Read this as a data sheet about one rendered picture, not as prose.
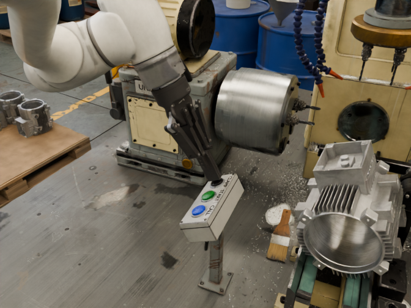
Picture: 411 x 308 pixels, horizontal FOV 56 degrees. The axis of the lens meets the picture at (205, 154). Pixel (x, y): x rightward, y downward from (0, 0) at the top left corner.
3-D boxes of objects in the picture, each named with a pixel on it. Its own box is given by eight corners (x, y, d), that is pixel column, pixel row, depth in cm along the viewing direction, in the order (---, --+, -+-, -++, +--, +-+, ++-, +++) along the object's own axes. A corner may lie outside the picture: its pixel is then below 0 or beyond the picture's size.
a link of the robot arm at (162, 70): (182, 40, 76) (195, 68, 78) (148, 55, 81) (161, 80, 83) (159, 55, 69) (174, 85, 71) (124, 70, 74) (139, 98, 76)
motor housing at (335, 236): (329, 220, 102) (311, 157, 95) (409, 221, 91) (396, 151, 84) (307, 275, 87) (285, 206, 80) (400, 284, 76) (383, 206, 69)
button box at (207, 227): (219, 194, 93) (210, 175, 91) (244, 190, 89) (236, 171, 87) (188, 243, 80) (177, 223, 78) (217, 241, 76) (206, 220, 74)
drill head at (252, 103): (205, 115, 144) (205, 49, 130) (304, 135, 132) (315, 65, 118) (175, 148, 125) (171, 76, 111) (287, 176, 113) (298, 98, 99)
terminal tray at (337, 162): (331, 170, 94) (325, 143, 91) (378, 167, 88) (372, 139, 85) (318, 198, 85) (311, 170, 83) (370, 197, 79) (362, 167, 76)
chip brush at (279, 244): (279, 209, 118) (279, 207, 118) (295, 212, 117) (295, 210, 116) (265, 259, 102) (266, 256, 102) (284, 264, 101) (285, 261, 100)
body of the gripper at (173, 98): (171, 84, 72) (192, 127, 75) (191, 68, 78) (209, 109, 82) (142, 95, 76) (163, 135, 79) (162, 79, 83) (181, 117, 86)
